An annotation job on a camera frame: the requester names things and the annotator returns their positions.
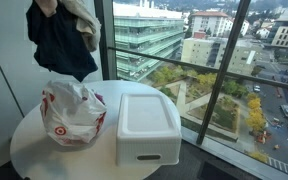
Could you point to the white red-bullseye plastic bag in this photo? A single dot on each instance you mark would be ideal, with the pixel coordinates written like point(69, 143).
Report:
point(70, 113)

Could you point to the beige grey garment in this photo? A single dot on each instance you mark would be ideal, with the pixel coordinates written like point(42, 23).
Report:
point(85, 23)

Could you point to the navy blue garment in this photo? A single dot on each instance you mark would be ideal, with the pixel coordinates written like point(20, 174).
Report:
point(60, 43)

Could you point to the white plastic storage box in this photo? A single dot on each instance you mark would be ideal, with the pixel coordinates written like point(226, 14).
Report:
point(147, 123)

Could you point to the green glass office building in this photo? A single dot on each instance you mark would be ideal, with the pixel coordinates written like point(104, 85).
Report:
point(144, 36)

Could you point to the beige concrete building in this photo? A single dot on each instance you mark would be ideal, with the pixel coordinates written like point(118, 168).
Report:
point(200, 51)

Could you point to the white red-roofed building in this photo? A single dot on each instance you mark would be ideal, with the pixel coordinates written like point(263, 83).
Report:
point(209, 22)

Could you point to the grey window sill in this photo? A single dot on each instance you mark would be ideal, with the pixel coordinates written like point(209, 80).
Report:
point(224, 150)

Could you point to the white parked car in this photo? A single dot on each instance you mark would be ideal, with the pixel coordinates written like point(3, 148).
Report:
point(257, 88)

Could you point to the dark floor vent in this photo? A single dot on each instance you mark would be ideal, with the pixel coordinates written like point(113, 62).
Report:
point(227, 171)

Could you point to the dark window corner post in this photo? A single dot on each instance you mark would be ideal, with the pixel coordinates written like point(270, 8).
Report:
point(107, 56)

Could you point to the dark horizontal window rail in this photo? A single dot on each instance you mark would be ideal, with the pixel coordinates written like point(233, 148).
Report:
point(190, 66)

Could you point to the dark window mullion post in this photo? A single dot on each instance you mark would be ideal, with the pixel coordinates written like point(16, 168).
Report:
point(222, 70)

